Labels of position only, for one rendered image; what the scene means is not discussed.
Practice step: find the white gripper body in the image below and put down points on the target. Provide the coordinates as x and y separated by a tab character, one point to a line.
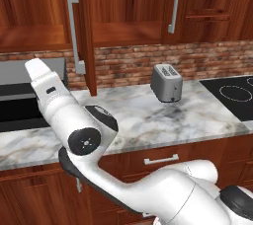
37	68

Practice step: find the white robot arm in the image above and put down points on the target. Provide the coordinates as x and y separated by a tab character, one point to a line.
164	196

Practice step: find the silver two-slot toaster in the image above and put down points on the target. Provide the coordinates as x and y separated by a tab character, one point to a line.
166	85

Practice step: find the wooden base cupboard door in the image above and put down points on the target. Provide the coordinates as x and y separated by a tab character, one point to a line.
33	199

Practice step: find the wooden drawer front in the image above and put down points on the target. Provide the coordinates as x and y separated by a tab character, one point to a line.
138	163

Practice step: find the black hob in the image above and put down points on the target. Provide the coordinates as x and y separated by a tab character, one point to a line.
235	99

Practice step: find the wooden base cupboard run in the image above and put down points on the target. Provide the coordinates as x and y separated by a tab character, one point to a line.
234	156

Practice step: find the wooden wall cabinet door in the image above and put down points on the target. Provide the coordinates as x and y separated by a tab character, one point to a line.
88	38
166	2

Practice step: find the open wooden wall cabinet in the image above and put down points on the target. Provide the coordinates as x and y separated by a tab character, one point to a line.
125	33

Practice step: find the closed panelled wall cabinet door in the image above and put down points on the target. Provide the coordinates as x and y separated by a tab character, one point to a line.
214	5

